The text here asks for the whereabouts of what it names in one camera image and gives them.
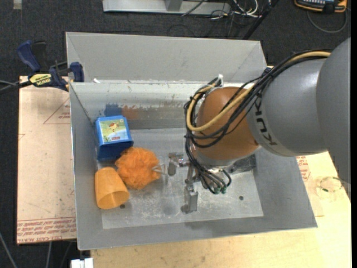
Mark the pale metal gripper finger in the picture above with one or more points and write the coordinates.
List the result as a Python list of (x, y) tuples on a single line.
[(172, 168), (191, 202)]

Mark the orange mesh bath sponge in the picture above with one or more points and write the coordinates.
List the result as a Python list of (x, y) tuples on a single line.
[(136, 166)]

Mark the orange plastic cup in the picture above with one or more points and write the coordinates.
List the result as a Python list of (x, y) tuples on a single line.
[(109, 187)]

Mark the blue plastic cup with picture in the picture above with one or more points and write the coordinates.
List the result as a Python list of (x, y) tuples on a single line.
[(113, 134)]

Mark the grey metal bin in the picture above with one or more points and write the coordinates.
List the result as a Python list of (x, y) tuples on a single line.
[(156, 63)]

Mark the brown cardboard board, red print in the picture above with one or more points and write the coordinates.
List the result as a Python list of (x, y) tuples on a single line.
[(44, 163)]

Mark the clear round glass thing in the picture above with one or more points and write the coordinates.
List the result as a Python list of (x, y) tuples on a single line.
[(329, 188)]

